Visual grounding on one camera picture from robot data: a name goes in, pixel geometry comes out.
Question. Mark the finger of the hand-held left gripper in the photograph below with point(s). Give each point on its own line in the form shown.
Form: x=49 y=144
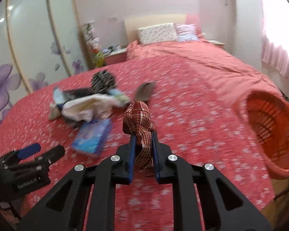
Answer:
x=53 y=155
x=30 y=150

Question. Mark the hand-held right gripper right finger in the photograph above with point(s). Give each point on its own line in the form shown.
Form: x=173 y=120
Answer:
x=156 y=160

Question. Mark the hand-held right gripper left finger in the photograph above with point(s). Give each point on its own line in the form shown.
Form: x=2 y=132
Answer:
x=131 y=160

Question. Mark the red plaid cloth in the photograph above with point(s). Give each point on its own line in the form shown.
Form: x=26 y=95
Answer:
x=137 y=115

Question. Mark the grey sock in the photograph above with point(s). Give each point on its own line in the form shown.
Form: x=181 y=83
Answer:
x=144 y=91

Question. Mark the orange plastic basket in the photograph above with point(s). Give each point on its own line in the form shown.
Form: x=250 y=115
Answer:
x=286 y=154

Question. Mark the blue tissue packet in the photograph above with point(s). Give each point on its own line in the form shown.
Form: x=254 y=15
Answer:
x=91 y=137

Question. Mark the beige cloth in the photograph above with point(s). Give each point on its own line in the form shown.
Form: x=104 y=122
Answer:
x=54 y=112

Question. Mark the cream white cloth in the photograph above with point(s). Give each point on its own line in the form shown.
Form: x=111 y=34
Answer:
x=86 y=107

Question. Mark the light blue cloth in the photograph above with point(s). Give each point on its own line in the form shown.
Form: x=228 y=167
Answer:
x=59 y=96

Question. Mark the blue green printed cloth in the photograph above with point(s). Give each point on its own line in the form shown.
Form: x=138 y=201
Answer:
x=120 y=98

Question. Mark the black and white patterned cloth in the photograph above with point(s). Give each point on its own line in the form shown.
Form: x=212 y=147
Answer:
x=102 y=81

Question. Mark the pink nightstand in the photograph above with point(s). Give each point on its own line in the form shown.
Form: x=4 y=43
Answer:
x=115 y=57
x=218 y=43

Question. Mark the yellow green plush toy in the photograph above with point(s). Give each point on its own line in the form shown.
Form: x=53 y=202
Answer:
x=98 y=59

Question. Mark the wardrobe with purple flower doors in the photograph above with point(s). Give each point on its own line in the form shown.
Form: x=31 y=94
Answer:
x=31 y=41

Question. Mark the bed with pink duvet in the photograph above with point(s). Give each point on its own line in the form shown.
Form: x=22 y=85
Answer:
x=195 y=53

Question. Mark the hanging plush toy organizer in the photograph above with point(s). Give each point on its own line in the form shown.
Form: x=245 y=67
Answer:
x=90 y=37

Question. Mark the white floral pillow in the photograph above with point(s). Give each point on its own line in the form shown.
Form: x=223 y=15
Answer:
x=156 y=33

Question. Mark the pink striped pillow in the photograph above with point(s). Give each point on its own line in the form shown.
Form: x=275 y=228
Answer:
x=186 y=32

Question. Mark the beige and pink headboard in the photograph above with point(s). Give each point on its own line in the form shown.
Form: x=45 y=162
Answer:
x=154 y=20

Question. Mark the pink curtain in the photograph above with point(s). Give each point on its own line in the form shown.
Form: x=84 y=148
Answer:
x=279 y=53

